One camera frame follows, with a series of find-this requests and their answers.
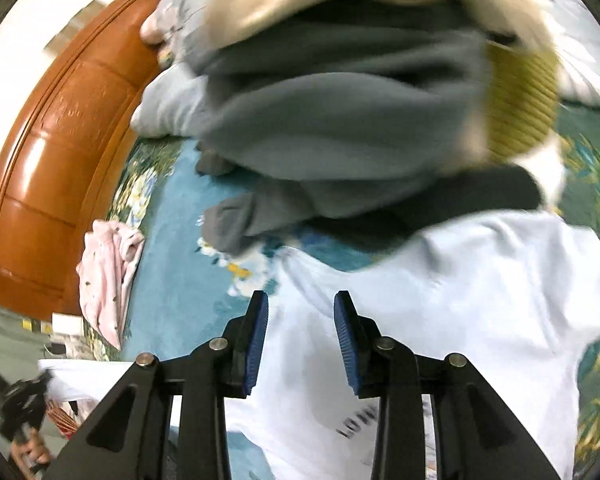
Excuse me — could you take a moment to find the grey-blue floral duvet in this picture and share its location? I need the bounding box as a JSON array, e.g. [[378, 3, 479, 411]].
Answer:
[[130, 0, 600, 141]]

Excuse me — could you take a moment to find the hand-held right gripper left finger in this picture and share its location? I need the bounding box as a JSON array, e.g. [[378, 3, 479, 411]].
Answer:
[[42, 290, 271, 480]]

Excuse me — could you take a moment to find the pink pillow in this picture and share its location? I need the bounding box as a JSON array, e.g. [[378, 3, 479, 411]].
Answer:
[[139, 7, 168, 48]]

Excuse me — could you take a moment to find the white box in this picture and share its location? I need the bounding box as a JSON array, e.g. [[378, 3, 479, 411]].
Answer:
[[52, 312, 83, 333]]

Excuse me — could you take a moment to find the person's left hand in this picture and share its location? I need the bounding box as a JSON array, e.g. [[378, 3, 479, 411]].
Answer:
[[7, 427, 53, 473]]

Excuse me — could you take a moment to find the teal floral bed sheet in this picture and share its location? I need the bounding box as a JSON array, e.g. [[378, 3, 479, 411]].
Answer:
[[77, 100, 600, 480]]

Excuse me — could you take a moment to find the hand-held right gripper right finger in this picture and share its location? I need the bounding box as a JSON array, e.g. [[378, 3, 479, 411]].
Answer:
[[332, 290, 563, 480]]

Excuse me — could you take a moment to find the wooden headboard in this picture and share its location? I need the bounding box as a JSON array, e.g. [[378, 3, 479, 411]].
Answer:
[[0, 0, 173, 318]]

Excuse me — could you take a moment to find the light blue shirt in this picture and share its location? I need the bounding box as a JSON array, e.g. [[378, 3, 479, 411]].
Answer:
[[37, 210, 600, 480]]

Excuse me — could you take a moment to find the cream cartoon print cloth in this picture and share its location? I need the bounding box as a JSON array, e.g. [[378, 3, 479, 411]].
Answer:
[[205, 0, 556, 56]]

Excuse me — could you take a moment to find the yellow knitted cloth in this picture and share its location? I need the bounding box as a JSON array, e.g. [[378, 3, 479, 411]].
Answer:
[[485, 42, 563, 166]]

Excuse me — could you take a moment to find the black cloth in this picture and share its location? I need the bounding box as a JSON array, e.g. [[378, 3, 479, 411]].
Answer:
[[330, 165, 546, 256]]

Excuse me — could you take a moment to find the grey garment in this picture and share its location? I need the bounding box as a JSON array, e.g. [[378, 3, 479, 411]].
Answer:
[[195, 5, 491, 256]]

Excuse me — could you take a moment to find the red striped cloth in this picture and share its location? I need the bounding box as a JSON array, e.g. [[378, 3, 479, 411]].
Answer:
[[45, 397, 83, 441]]

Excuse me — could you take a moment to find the pink garment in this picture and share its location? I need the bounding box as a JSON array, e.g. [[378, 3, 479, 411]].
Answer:
[[75, 219, 146, 351]]

